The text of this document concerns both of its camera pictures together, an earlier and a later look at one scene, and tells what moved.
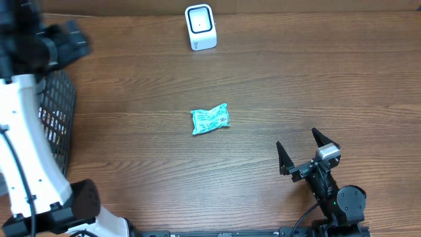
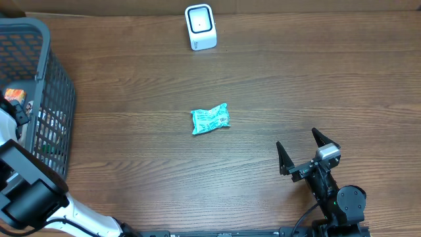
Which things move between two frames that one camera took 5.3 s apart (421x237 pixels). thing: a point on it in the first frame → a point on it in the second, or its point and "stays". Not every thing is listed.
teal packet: x=204 y=120 stays
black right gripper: x=287 y=166 stays
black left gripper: x=73 y=47 → x=14 y=111
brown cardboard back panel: x=229 y=6 stays
